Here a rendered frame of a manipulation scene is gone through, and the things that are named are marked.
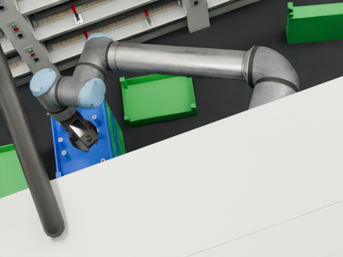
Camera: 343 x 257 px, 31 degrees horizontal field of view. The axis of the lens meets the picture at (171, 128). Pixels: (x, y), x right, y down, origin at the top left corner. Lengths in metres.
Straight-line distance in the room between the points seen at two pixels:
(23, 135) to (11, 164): 1.85
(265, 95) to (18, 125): 0.99
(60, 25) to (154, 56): 0.83
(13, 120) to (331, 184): 0.36
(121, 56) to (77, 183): 1.13
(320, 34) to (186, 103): 0.64
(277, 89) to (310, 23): 1.06
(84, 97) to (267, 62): 0.53
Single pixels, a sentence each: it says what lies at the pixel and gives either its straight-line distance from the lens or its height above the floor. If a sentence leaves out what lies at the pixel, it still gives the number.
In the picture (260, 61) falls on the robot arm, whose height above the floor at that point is 0.93.
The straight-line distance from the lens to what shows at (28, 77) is 2.85.
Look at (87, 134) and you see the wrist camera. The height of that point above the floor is 0.61.
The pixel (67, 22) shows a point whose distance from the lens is 2.56.
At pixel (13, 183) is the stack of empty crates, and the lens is 2.53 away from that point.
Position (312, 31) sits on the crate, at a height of 0.09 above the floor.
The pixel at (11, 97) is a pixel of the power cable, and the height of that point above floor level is 1.80.
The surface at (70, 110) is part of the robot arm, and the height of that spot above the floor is 0.68.
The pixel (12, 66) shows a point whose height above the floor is 0.16.
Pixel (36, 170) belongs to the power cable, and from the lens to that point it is 0.71.
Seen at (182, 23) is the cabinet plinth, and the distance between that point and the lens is 2.82.
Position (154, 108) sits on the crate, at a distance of 2.67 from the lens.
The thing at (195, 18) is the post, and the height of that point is 0.10.
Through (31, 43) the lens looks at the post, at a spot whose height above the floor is 0.33.
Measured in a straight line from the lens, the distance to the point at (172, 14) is 2.71.
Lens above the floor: 2.41
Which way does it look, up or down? 66 degrees down
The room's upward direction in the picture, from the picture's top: 18 degrees counter-clockwise
